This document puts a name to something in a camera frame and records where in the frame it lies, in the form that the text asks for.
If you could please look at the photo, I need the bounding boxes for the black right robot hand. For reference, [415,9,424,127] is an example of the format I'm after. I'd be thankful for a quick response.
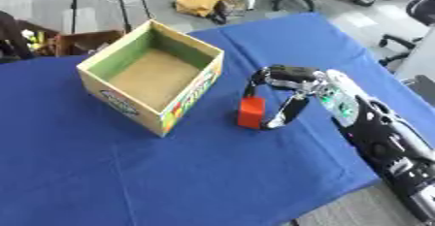
[241,64,330,131]

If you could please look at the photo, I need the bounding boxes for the brown cardboard box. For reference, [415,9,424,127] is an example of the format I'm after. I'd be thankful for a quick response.
[52,30,126,57]

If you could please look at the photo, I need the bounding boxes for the black office chair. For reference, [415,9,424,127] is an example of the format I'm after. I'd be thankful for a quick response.
[377,0,435,68]

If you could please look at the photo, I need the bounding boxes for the tan cardboard box green inside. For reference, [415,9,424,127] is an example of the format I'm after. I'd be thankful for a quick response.
[75,18,226,138]

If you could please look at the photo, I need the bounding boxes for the yellow bag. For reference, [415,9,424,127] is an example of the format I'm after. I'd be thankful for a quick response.
[171,0,228,18]

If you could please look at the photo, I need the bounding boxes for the orange rectangular block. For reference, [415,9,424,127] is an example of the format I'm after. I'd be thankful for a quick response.
[236,96,269,130]

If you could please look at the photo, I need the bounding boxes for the black tripod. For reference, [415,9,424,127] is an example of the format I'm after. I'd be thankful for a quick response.
[68,0,155,34]

